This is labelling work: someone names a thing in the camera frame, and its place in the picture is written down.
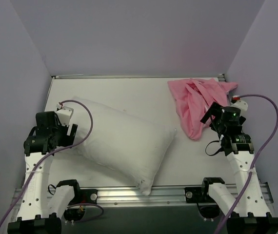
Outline pink rose-print pillowcase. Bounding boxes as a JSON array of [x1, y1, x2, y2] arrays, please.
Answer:
[[168, 78, 238, 140]]

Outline white pillow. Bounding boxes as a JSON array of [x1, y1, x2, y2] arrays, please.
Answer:
[[65, 97, 177, 195]]

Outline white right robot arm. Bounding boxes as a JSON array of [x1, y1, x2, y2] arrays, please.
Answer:
[[199, 102, 278, 234]]

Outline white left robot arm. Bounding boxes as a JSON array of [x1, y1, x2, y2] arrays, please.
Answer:
[[7, 107, 81, 234]]

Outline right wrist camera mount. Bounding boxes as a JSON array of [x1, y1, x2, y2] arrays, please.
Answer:
[[223, 95, 249, 125]]

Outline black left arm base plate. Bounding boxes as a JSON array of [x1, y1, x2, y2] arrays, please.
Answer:
[[77, 189, 98, 204]]

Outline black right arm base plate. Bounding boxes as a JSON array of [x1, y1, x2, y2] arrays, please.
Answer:
[[184, 187, 215, 203]]

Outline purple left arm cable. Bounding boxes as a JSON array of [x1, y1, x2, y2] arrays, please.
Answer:
[[0, 99, 105, 234]]

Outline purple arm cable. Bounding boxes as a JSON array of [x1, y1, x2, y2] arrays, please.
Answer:
[[213, 94, 278, 234], [0, 99, 105, 234]]

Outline front aluminium rail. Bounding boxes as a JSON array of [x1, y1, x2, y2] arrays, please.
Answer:
[[9, 182, 274, 210]]

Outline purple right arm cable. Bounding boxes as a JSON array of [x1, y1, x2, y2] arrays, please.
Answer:
[[213, 94, 278, 234]]

